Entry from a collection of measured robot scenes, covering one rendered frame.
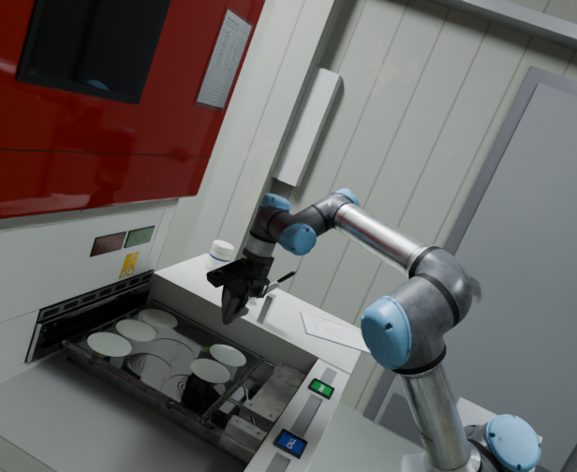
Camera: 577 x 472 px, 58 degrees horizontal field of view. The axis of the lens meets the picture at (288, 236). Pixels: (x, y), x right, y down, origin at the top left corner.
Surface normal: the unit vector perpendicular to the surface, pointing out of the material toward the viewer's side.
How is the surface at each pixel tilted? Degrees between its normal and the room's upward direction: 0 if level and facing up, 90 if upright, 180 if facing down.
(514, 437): 41
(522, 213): 90
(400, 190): 90
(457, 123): 90
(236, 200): 90
